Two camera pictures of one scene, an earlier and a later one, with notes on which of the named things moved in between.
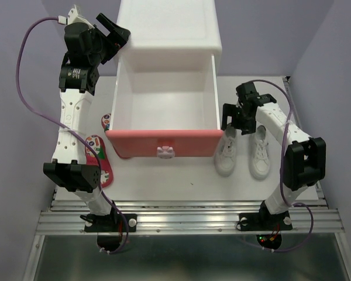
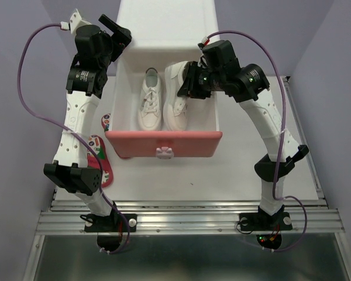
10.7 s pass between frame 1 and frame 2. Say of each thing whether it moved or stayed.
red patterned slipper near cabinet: stayed
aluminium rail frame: stayed
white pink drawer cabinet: stayed
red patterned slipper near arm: stayed
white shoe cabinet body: stayed
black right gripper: moved
